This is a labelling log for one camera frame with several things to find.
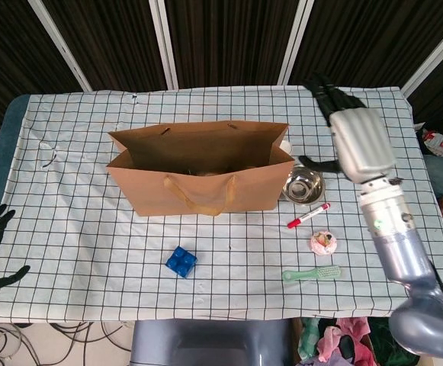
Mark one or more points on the brown paper shopping bag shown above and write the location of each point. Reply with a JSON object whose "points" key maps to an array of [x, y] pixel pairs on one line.
{"points": [[206, 194]]}

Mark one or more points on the dark folding partition screen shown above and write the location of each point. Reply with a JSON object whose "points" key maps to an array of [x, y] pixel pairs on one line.
{"points": [[225, 38]]}

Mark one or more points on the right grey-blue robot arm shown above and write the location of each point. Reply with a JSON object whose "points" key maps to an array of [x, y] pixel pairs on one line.
{"points": [[404, 251]]}

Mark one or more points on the white cup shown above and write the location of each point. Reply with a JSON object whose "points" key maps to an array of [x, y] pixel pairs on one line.
{"points": [[286, 146]]}

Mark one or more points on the stainless steel bowl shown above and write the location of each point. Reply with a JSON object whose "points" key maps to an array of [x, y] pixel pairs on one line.
{"points": [[303, 187]]}

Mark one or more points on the dark green garment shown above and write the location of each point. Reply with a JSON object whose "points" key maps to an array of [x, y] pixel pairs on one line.
{"points": [[381, 335]]}

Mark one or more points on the mint green scrubbing brush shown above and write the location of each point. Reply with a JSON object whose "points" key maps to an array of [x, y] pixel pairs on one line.
{"points": [[312, 273]]}

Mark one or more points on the teal patterned cloth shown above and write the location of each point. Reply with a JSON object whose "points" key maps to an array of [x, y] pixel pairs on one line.
{"points": [[309, 335]]}

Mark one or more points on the pink cupcake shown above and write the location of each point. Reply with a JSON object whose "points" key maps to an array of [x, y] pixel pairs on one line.
{"points": [[324, 242]]}

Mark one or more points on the red and white marker pen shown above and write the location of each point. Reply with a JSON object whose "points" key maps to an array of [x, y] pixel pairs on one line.
{"points": [[308, 216]]}

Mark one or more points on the pink garment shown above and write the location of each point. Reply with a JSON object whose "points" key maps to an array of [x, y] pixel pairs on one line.
{"points": [[348, 328]]}

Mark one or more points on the blue four-stud building block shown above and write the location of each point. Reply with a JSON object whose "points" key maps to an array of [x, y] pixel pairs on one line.
{"points": [[182, 262]]}

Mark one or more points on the white black-checked tablecloth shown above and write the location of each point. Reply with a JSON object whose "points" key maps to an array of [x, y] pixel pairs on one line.
{"points": [[244, 106]]}

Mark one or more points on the grey robot torso base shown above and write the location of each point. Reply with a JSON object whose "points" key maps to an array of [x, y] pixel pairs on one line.
{"points": [[213, 343]]}

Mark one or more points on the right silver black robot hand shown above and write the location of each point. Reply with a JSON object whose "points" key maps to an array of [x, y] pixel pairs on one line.
{"points": [[362, 145]]}

